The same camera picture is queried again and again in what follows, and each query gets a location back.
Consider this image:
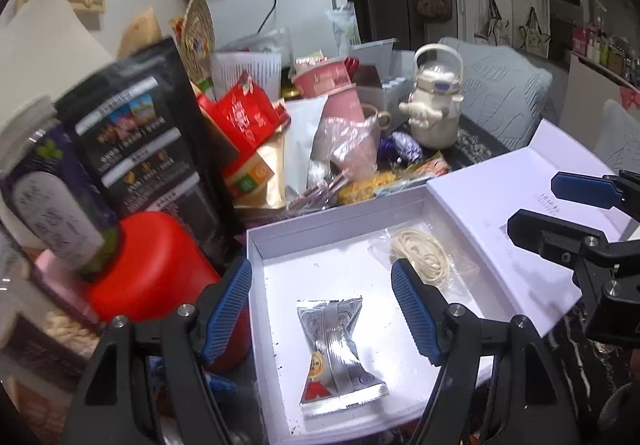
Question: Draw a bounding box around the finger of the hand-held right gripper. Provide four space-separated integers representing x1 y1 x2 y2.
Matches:
507 209 623 296
550 170 640 211

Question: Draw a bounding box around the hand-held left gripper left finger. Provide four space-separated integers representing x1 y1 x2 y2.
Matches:
60 256 253 445

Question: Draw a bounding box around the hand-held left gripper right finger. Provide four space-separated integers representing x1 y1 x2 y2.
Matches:
391 259 581 445

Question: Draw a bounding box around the clear bag of rubber bands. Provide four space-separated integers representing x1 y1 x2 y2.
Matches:
367 225 481 296

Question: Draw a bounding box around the silver snack packet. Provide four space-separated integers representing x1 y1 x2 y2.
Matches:
296 296 390 418

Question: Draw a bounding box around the white gift box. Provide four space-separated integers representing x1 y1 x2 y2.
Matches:
245 118 636 431

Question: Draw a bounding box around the grey cushioned chair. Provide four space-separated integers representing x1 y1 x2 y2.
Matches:
595 99 640 176

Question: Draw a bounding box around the red plastic container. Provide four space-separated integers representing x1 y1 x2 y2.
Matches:
87 211 251 373

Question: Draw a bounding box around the grey chair cushion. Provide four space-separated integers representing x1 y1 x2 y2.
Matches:
437 36 553 151

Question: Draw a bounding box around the orange box with green label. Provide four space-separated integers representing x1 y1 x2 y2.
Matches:
197 92 276 198

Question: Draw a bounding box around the colourful snack packet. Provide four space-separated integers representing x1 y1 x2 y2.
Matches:
375 152 451 196

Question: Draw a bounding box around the yellow snack packet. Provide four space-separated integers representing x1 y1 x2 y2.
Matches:
337 170 401 203

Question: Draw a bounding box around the row of colourful bottles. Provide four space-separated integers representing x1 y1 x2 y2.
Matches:
572 22 640 86

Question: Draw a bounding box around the pink striped candy packet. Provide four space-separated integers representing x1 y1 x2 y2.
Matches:
287 172 351 211

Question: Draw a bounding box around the gold foil bag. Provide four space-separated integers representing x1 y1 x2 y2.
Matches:
235 130 290 211

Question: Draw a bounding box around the purple foil candy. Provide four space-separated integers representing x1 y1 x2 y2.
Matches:
380 131 423 163

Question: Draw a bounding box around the clear packet of pale snacks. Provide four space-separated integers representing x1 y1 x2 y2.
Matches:
44 309 101 352

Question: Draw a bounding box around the star print tote bag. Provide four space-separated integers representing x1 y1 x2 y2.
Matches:
475 0 513 43
517 8 551 58

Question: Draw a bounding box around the white cartoon kettle bottle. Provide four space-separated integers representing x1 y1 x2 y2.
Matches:
398 44 465 149

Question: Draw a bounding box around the pink box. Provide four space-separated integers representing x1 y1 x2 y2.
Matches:
34 249 98 323

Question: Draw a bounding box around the crumpled clear plastic bag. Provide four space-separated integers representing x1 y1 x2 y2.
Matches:
310 118 381 181

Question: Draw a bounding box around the black snack bag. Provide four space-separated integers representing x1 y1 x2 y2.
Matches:
55 36 241 271

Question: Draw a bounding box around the red snack packet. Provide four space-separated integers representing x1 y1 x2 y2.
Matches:
215 72 291 161

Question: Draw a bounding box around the brown mug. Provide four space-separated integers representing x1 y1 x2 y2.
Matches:
362 104 392 131

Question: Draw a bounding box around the purple label bottle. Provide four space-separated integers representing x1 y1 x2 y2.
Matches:
0 98 123 281

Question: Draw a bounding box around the tall pink cup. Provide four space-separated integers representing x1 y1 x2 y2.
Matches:
320 92 378 176

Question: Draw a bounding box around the white striped container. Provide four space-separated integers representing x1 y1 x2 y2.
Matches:
212 51 283 101

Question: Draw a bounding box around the grey cardboard box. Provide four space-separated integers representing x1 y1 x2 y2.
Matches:
350 39 418 111

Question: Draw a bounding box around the pink noodle cup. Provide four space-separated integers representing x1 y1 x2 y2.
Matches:
291 56 358 98

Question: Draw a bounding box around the clear plastic container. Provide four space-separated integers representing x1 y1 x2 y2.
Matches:
220 28 291 56

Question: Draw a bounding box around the green white pouch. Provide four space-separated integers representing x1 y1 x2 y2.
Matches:
327 2 361 58

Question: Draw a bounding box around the round woven mat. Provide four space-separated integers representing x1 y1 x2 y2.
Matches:
182 0 216 76

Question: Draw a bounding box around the tan paper packet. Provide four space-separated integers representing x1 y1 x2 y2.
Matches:
120 8 163 56

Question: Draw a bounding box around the white paper sheet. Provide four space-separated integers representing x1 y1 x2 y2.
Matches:
0 0 116 111

